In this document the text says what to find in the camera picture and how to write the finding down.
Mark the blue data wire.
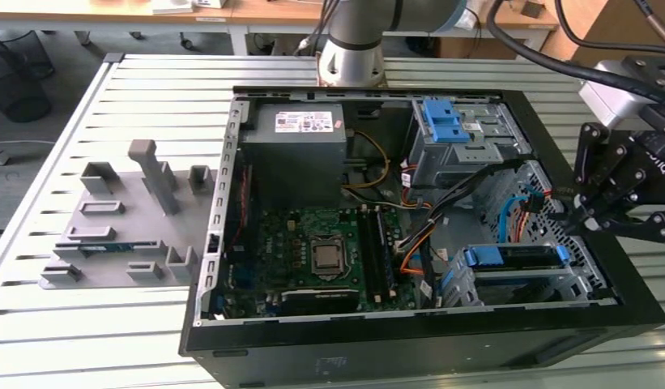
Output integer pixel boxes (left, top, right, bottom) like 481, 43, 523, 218
495, 192, 534, 245

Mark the black RAM slot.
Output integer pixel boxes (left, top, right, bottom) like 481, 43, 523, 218
359, 207, 386, 303

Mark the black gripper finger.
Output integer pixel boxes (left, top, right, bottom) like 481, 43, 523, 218
561, 123, 648, 227
566, 209, 665, 245

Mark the CPU socket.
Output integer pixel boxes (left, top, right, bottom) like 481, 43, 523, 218
309, 233, 350, 280

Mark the red orange power wire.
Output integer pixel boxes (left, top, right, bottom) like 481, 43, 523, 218
513, 186, 554, 243

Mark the black graphics card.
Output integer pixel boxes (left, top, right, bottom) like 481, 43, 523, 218
280, 286, 361, 315

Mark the metal optical drive cage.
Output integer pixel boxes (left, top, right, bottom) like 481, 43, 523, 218
406, 96, 533, 190

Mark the grey metal disk bay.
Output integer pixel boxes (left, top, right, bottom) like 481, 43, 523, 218
442, 242, 603, 307

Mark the grey plastic parts rack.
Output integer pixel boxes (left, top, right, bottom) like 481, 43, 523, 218
38, 139, 220, 291

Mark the yellow wire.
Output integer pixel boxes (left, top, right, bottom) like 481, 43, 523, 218
345, 129, 393, 190

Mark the black open PC case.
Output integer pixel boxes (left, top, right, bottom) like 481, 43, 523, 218
179, 85, 665, 389

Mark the black flat cable bundle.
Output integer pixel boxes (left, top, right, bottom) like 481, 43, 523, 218
395, 160, 529, 252

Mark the black mesh wastebasket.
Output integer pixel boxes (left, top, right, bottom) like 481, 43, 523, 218
0, 30, 56, 123

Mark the brown wooden cabinet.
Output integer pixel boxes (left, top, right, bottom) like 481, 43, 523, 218
571, 0, 665, 62

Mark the green motherboard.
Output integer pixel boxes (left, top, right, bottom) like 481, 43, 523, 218
226, 204, 419, 319

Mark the wooden desk white frame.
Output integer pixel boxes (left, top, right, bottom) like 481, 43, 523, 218
0, 0, 561, 62

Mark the white flat box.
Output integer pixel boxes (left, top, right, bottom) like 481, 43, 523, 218
151, 0, 196, 15

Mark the blue plastic drive latch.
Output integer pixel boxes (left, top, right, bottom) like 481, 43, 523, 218
422, 98, 470, 143

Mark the grey power supply unit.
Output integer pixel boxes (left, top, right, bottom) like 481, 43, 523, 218
239, 103, 349, 210

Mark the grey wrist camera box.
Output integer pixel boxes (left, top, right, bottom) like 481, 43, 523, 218
578, 60, 656, 129

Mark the hard disk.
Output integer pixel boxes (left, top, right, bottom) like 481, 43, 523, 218
462, 244, 571, 271

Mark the silver CPU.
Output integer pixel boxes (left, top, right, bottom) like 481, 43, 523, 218
315, 244, 343, 269

